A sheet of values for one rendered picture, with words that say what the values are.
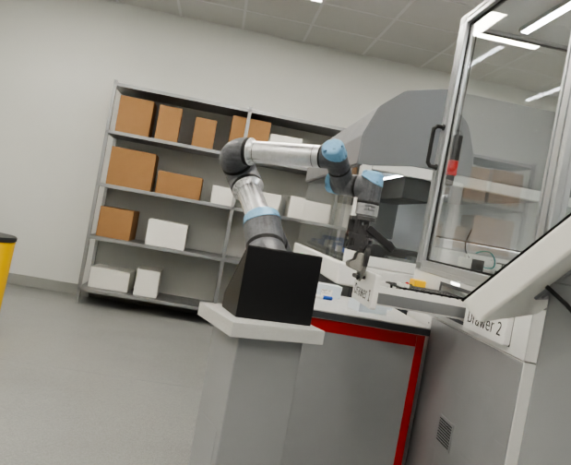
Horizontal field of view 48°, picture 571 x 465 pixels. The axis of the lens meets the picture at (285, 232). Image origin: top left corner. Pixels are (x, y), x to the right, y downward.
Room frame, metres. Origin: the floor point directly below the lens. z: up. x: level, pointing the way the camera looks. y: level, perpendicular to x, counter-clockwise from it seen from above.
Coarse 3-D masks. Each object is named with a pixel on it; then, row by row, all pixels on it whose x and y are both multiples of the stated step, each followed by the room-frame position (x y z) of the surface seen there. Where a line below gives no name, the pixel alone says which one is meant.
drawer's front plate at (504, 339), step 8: (464, 320) 2.00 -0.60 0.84; (496, 320) 1.78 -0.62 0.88; (504, 320) 1.74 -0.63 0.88; (512, 320) 1.72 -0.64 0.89; (472, 328) 1.93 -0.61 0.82; (480, 328) 1.88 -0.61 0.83; (488, 328) 1.82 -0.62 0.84; (496, 328) 1.77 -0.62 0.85; (504, 328) 1.73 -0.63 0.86; (488, 336) 1.81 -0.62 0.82; (496, 336) 1.76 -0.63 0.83; (504, 336) 1.72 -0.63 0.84; (504, 344) 1.72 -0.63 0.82
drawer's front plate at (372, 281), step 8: (368, 272) 2.11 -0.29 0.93; (368, 280) 2.09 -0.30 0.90; (376, 280) 2.00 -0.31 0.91; (360, 288) 2.18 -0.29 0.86; (368, 288) 2.07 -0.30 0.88; (376, 288) 2.00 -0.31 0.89; (352, 296) 2.27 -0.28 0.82; (360, 296) 2.16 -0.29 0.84; (368, 296) 2.05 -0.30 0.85; (376, 296) 2.00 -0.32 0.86; (368, 304) 2.03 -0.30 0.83
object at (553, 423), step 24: (552, 288) 1.20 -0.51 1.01; (552, 312) 1.19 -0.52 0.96; (552, 336) 1.19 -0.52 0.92; (552, 360) 1.18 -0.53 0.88; (552, 384) 1.18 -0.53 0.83; (528, 408) 1.20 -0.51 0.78; (552, 408) 1.17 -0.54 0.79; (528, 432) 1.19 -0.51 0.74; (552, 432) 1.17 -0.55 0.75; (528, 456) 1.19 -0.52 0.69; (552, 456) 1.17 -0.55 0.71
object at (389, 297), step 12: (384, 288) 2.02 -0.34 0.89; (384, 300) 2.02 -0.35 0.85; (396, 300) 2.03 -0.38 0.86; (408, 300) 2.03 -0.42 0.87; (420, 300) 2.03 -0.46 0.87; (432, 300) 2.04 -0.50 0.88; (444, 300) 2.04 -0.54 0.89; (456, 300) 2.05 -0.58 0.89; (420, 312) 2.04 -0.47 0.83; (432, 312) 2.04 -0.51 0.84; (444, 312) 2.04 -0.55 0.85; (456, 312) 2.05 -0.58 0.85
